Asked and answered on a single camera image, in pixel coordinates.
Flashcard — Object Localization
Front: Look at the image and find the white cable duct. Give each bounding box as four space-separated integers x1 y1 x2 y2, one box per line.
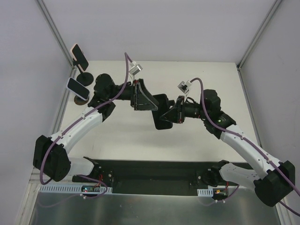
197 188 214 197
40 184 113 195

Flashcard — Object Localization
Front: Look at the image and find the black phone pink case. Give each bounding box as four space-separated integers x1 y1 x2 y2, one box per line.
70 44 89 71

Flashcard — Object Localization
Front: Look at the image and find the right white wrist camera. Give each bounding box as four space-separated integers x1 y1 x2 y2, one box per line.
178 80 192 100

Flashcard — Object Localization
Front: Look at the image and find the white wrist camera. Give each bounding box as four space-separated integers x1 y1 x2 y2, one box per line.
178 80 192 100
129 61 143 81

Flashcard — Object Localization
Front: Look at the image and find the left aluminium frame post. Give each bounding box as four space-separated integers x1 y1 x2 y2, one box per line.
35 0 74 68

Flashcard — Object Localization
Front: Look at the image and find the wooden base wedge phone stand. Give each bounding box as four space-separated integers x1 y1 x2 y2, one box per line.
74 96 89 105

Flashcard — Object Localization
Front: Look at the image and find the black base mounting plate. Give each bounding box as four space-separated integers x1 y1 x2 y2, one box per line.
71 159 251 195

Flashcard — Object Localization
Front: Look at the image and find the black phone dark case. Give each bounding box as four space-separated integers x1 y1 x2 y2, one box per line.
152 94 173 130

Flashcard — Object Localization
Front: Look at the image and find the right white cable duct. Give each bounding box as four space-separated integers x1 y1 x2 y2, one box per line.
197 188 214 197

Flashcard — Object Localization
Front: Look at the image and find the aluminium frame post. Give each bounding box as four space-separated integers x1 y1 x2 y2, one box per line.
35 0 74 68
236 0 284 71

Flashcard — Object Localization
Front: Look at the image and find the left white cable duct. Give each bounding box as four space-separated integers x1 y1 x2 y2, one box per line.
40 184 113 195

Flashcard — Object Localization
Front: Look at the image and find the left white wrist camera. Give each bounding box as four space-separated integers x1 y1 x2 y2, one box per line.
129 61 143 81

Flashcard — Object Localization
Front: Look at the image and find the right aluminium frame post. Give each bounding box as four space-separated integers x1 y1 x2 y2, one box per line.
236 0 284 71

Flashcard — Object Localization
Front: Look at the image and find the black phone lilac case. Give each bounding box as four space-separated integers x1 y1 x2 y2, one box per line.
66 77 90 100

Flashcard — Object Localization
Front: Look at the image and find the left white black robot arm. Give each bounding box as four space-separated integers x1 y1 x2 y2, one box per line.
33 74 159 182

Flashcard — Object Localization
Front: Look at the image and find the black clamp phone stand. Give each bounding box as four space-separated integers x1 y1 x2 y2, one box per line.
73 60 94 87

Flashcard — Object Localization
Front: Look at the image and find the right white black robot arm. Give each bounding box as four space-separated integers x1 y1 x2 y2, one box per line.
153 90 299 207

